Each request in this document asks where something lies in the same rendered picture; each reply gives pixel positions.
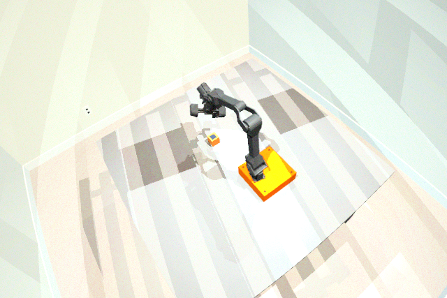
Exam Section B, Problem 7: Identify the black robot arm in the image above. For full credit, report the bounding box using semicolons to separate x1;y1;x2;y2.
196;82;268;183

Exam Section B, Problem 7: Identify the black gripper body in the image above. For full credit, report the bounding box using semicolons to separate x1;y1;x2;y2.
189;101;226;117

